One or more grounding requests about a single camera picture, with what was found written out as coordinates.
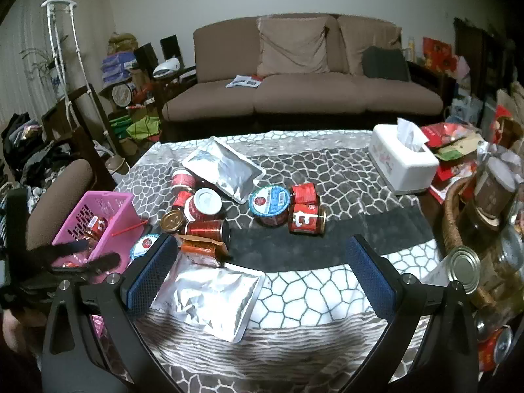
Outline red plastic stick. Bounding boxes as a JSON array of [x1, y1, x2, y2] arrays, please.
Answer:
[[112, 220, 148, 236]]

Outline brown armchair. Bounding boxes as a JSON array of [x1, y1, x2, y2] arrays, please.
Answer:
[[28, 158, 95, 250]]

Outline small red label jar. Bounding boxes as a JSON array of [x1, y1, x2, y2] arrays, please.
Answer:
[[172, 190, 193, 211]]

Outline white garment steamer stand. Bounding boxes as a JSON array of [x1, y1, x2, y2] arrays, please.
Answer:
[[41, 0, 119, 164]]

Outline green bags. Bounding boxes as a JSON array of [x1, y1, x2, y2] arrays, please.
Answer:
[[110, 115, 160, 140]]

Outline brown bag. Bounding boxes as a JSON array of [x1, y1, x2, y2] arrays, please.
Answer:
[[108, 33, 138, 54]]

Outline flat silver foil pouch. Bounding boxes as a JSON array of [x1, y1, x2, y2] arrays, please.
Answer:
[[182, 137, 267, 203]]

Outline white paper leaflets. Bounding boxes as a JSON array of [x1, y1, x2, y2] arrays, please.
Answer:
[[225, 74, 263, 89]]

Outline tan sofa back cushion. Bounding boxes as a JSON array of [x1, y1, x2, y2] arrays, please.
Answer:
[[338, 15, 402, 75]]

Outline crumpled silver foil pouch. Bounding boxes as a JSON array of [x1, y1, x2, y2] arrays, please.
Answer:
[[149, 250, 265, 342]]

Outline red and white cup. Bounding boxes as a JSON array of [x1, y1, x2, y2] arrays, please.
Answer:
[[171, 168, 199, 193]]

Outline person's left forearm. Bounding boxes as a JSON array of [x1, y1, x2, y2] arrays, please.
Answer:
[[0, 309, 39, 355]]

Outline dark wooden chair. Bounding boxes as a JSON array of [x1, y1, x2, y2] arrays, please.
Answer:
[[41, 86, 117, 191]]

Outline red label glass jar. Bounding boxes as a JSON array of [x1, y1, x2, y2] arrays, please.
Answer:
[[291, 184, 320, 206]]

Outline white dome device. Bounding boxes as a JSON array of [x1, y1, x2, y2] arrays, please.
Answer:
[[153, 58, 182, 78]]

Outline pile of clothes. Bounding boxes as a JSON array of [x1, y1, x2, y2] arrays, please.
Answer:
[[0, 112, 58, 189]]

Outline red soda can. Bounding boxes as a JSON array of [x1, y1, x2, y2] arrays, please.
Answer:
[[477, 327, 513, 373]]

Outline large glass jar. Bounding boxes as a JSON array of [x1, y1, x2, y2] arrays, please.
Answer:
[[458, 158, 518, 230]]

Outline potted plant blue white vase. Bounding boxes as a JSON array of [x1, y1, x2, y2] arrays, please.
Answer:
[[20, 47, 68, 99]]

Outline white lid red cup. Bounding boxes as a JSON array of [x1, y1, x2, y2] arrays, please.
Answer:
[[184, 188, 226, 222]]

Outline round cookie tin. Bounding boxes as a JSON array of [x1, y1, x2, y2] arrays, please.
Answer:
[[111, 82, 134, 107]]

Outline brown wicker basket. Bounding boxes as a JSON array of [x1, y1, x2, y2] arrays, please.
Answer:
[[444, 172, 524, 308]]

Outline tan square cushion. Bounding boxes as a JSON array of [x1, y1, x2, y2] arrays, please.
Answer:
[[257, 16, 330, 78]]

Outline gold lid sauce jar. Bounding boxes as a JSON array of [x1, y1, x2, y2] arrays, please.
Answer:
[[160, 210, 187, 234]]

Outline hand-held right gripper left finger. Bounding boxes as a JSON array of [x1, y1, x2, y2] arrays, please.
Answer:
[[41, 233, 185, 393]]

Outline dark grey cushion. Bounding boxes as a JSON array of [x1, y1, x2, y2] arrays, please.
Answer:
[[361, 46, 410, 82]]

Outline brown sofa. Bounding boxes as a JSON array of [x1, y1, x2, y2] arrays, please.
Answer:
[[163, 15, 445, 129]]

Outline silver tin can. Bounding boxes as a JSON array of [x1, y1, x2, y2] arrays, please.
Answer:
[[444, 246, 482, 295]]

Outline dark wooden cabinet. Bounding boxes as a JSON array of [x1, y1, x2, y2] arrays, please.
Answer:
[[452, 18, 516, 91]]

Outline white tissue box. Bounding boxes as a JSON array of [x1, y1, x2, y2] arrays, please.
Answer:
[[367, 118, 440, 195]]

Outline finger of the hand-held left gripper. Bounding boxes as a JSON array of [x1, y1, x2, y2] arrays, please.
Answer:
[[28, 239, 101, 260], [51, 253, 122, 276]]

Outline stack of blue boxes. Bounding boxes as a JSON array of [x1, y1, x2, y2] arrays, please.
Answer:
[[100, 52, 138, 84]]

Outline black speaker box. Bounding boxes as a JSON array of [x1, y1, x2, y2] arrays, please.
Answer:
[[160, 35, 183, 60], [134, 43, 158, 70]]

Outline blue lid red cup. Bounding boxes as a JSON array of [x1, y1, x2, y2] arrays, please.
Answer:
[[130, 233, 161, 260], [249, 185, 292, 227]]

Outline orange sauce packet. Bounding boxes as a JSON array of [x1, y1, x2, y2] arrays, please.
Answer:
[[180, 235, 228, 262]]

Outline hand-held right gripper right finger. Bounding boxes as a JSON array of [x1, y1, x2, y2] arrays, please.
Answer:
[[346, 234, 481, 393]]

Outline red metallic can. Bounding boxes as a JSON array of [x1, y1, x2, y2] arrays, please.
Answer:
[[185, 219, 231, 243]]

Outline red can white label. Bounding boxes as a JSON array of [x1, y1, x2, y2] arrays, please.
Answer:
[[289, 204, 327, 235]]

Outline pile of red packaging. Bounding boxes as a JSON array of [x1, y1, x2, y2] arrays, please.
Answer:
[[421, 123, 484, 183]]

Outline red gift box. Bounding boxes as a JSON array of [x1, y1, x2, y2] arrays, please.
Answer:
[[421, 37, 459, 74]]

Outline pink plastic basket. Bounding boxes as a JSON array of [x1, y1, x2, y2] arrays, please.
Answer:
[[52, 191, 140, 336]]

